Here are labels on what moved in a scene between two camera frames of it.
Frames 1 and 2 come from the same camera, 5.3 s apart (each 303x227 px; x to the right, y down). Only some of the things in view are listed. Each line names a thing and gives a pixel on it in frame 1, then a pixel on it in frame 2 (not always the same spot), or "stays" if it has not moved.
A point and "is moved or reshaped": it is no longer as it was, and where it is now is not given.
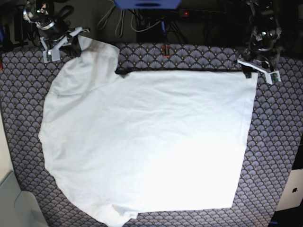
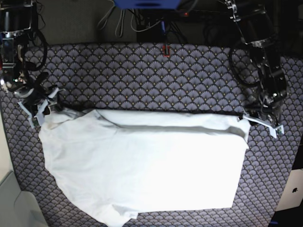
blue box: [147, 4] stays
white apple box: [292, 195] stays
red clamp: [164, 52] stays
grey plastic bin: [18, 208] stays
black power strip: [201, 13] stays
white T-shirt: [117, 145] is moved or reshaped
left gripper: [74, 49] → [39, 104]
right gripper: [271, 76] → [273, 128]
